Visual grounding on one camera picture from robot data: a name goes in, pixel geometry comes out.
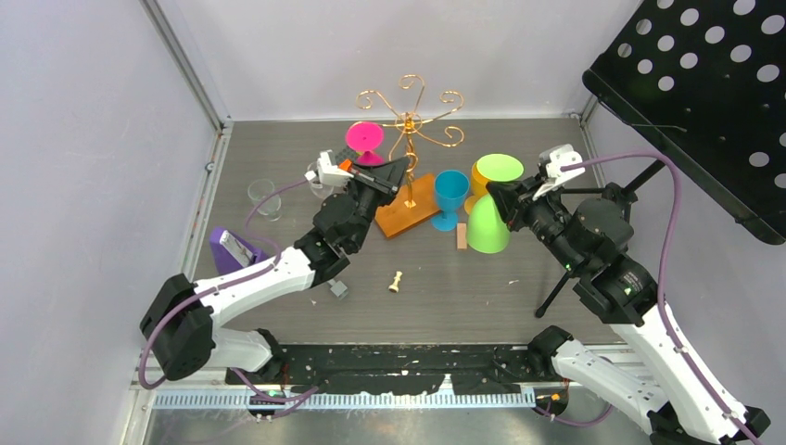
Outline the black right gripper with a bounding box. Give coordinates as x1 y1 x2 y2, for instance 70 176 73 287
488 170 584 273

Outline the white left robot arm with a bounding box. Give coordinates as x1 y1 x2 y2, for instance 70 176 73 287
138 150 410 388

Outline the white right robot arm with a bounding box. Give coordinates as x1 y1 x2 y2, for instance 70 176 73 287
487 176 770 444

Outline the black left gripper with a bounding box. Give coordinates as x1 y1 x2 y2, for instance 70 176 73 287
340 157 407 251

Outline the grey lego plate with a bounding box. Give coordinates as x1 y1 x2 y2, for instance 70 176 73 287
334 146 360 165

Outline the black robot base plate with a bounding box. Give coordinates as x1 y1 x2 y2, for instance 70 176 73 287
247 344 568 396

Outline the blue plastic wine glass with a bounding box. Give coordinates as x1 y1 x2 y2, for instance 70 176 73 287
431 170 470 232

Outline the pink plastic wine glass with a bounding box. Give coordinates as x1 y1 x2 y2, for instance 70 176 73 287
345 121 386 166

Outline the gold rack with wooden base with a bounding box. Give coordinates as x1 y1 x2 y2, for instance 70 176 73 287
355 73 465 239

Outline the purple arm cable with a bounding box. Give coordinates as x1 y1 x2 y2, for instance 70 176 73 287
137 178 311 392
532 150 763 445

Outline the small wooden block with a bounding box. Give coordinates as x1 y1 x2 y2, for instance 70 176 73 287
455 222 468 250

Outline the clear stemmed wine glass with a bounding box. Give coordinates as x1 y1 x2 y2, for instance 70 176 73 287
307 161 335 200

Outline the black music stand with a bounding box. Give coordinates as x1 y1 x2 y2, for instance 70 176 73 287
533 0 786 319

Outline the clear glass tumbler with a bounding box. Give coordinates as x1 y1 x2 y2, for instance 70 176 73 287
247 179 282 222

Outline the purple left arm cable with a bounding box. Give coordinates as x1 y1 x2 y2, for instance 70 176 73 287
137 178 311 392

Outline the grey metal T-shaped part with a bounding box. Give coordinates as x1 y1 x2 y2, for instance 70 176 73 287
327 279 349 299

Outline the green plastic wine glass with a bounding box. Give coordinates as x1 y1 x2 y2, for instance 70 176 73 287
466 153 525 254

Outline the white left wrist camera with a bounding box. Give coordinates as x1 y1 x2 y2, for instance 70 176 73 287
304 150 354 187

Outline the yellow plastic wine glass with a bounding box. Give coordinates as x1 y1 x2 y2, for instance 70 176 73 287
463 155 507 214

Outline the white chess piece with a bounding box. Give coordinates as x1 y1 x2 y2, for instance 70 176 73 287
388 271 403 293

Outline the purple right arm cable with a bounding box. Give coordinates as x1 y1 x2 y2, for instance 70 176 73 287
532 150 763 445

